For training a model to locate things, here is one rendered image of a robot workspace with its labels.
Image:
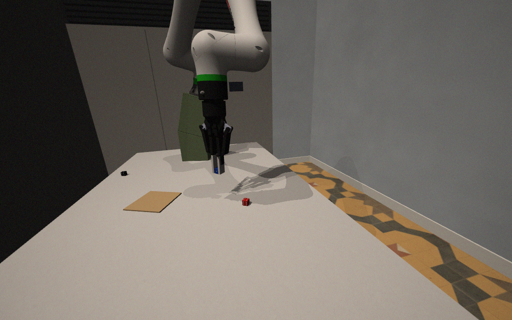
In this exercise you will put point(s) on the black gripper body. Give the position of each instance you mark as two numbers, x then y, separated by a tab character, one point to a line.
214	112

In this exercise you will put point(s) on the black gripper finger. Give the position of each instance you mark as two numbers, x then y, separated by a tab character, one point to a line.
210	143
222	143

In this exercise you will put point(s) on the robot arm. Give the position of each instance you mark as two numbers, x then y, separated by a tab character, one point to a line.
212	53

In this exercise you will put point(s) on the tan flat square mat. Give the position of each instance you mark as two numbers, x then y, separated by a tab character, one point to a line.
153	201

